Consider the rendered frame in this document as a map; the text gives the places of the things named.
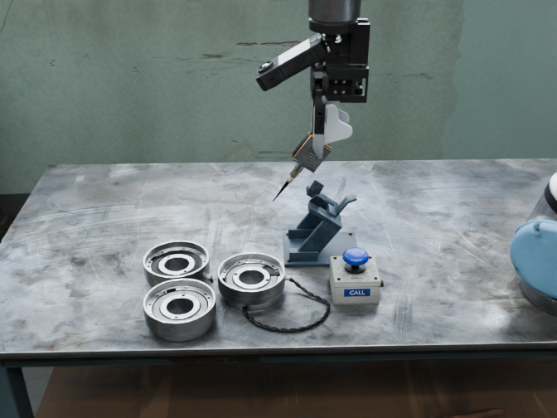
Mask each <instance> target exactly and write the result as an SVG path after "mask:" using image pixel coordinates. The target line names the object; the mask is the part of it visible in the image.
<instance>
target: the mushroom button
mask: <svg viewBox="0 0 557 418"><path fill-rule="evenodd" d="M342 259H343V260H344V261H345V262H346V263H347V264H349V265H351V267H352V268H354V269H356V268H358V267H359V265H364V264H366V263H367V262H368V260H369V255H368V253H367V251H366V250H363V249H362V248H358V247H352V248H348V249H346V250H345V251H344V252H343V255H342Z"/></svg>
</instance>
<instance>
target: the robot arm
mask: <svg viewBox="0 0 557 418"><path fill-rule="evenodd" d="M308 16H309V17H310V18H309V29H310V30H311V31H313V32H317V34H316V35H314V36H312V37H310V38H308V39H307V40H306V41H304V42H302V43H300V44H298V45H297V46H295V47H293V48H292V49H290V50H288V51H286V52H284V53H283V54H282V55H280V56H277V57H276V58H274V59H272V60H271V61H267V62H265V63H264V64H263V65H261V66H260V67H259V68H257V70H256V78H255V80H256V81H257V83H258V84H259V86H260V88H261V89H262V90H263V91H267V90H269V89H272V88H274V87H276V86H277V85H279V84H281V83H282V82H283V81H285V80H287V79H288V78H290V77H292V76H294V75H296V74H297V73H299V72H301V71H302V70H305V69H307V68H308V67H309V66H311V67H310V91H311V96H312V133H313V141H312V149H313V150H314V152H315V154H316V155H317V157H318V158H319V159H322V154H323V146H324V145H326V144H328V143H334V142H337V141H341V140H344V139H348V138H350V137H351V135H352V127H351V126H350V125H349V124H347V123H348V121H349V115H348V114H347V113H346V112H343V111H341V110H339V109H338V108H337V106H336V101H340V103H366V101H367V89H368V77H369V67H368V53H369V40H370V29H371V25H370V23H369V22H368V19H367V18H359V17H360V16H361V0H308ZM320 33H321V34H323V36H321V34H320ZM337 35H340V36H339V37H337ZM322 37H324V39H325V40H323V39H322ZM325 42H326V43H327V44H326V43H325ZM362 79H366V86H365V95H362V91H363V88H362ZM510 256H511V263H512V264H513V265H514V267H515V269H516V273H517V274H518V275H519V276H520V277H521V282H520V285H521V290H522V292H523V294H524V295H525V296H526V297H527V298H528V300H529V301H531V302H532V303H533V305H535V306H536V307H537V308H539V309H541V310H543V311H545V312H546V313H548V314H551V315H554V316H555V317H557V173H556V174H554V175H553V177H552V178H551V179H550V181H549V182H548V184H547V186H546V187H545V190H544V191H543V193H542V194H541V196H540V198H539V200H538V202H537V203H536V204H535V207H534V209H533V210H532V212H531V214H530V215H529V216H528V218H527V219H526V221H525V223H524V224H522V225H521V226H519V227H518V228H517V230H516V232H515V234H514V237H513V239H512V241H511V247H510Z"/></svg>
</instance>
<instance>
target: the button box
mask: <svg viewBox="0 0 557 418"><path fill-rule="evenodd" d="M329 281H330V286H331V292H332V301H333V305H334V306H339V305H379V300H380V287H383V286H384V281H383V280H382V279H380V276H379V272H378V269H377V266H376V262H375V257H374V256H373V255H369V260H368V262H367V263H366V264H364V265H359V267H358V268H356V269H354V268H352V267H351V265H349V264H347V263H346V262H345V261H344V260H343V259H342V256H330V272H329Z"/></svg>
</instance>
